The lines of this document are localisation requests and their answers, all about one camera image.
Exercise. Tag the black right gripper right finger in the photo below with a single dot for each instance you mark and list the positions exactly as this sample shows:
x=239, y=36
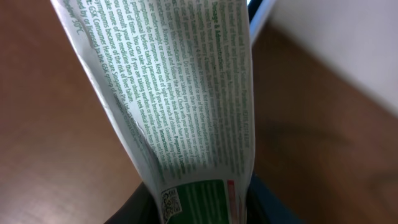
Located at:
x=263, y=207

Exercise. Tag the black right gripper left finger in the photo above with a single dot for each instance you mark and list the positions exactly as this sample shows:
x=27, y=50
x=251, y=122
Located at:
x=140, y=208

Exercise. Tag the white green toothpaste box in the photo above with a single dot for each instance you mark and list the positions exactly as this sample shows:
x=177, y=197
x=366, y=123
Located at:
x=175, y=80

